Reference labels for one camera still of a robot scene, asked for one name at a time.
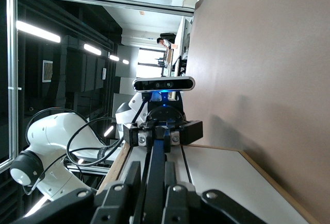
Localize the white desk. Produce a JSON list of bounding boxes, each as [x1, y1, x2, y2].
[[172, 15, 193, 77]]

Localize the seated person with dark hair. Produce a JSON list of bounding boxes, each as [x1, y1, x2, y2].
[[156, 37, 176, 48]]

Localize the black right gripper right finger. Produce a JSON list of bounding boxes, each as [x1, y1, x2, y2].
[[164, 161, 266, 224]]

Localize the brown table cover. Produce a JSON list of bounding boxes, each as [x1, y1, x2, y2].
[[180, 0, 330, 224]]

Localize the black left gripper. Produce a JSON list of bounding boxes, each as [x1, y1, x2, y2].
[[123, 105, 204, 153]]

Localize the bright window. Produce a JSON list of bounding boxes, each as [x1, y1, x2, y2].
[[136, 48, 168, 78]]

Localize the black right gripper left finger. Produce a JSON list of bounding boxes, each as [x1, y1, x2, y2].
[[15, 161, 141, 224]]

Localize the long ceiling light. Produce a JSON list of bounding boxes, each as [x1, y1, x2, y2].
[[15, 20, 61, 43]]

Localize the wooden drawer cabinet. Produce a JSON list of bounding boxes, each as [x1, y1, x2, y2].
[[97, 141, 320, 224]]

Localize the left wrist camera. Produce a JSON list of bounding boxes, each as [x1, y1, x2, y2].
[[132, 76, 196, 93]]

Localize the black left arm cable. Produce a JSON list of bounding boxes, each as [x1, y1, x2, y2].
[[22, 99, 153, 196]]

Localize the black drawer handle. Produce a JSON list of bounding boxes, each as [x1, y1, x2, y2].
[[121, 128, 193, 224]]

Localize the framed wall picture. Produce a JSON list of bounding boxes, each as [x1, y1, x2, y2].
[[42, 60, 54, 83]]

